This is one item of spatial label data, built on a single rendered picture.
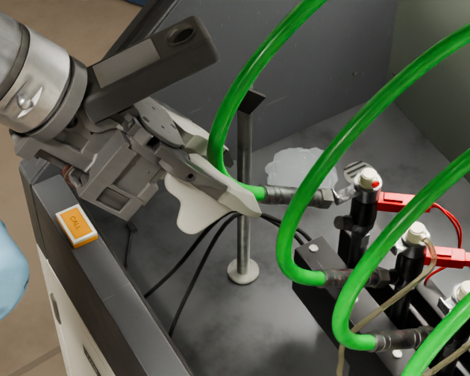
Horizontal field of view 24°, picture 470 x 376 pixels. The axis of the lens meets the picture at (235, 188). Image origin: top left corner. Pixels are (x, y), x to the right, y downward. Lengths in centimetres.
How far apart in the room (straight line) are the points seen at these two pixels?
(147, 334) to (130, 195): 32
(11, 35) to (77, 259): 49
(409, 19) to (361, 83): 13
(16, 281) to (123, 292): 49
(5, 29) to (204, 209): 23
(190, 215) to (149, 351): 30
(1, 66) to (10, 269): 16
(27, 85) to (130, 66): 9
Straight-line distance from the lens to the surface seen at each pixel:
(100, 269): 124
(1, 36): 81
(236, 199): 91
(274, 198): 101
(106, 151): 88
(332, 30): 143
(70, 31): 295
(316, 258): 121
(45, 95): 83
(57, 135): 87
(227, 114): 90
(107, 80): 86
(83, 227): 127
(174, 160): 87
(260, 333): 133
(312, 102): 151
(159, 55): 85
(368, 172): 109
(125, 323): 120
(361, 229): 115
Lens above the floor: 196
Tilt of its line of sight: 50 degrees down
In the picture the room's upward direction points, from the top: straight up
